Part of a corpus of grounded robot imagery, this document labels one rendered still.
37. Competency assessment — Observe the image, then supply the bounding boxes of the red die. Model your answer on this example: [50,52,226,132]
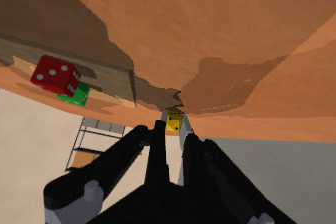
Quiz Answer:
[30,55,81,97]

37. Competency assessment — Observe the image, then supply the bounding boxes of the tan mat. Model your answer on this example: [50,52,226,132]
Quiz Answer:
[0,33,136,108]

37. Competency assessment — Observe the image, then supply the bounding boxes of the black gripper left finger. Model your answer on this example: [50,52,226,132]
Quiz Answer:
[43,110,174,224]

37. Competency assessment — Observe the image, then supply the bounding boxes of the yellow die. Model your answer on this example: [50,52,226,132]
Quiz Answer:
[166,110,183,132]

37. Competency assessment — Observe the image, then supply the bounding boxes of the green die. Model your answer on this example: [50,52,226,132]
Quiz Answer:
[57,82,90,106]

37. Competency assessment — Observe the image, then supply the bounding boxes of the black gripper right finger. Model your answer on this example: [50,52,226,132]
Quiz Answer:
[179,115,297,224]

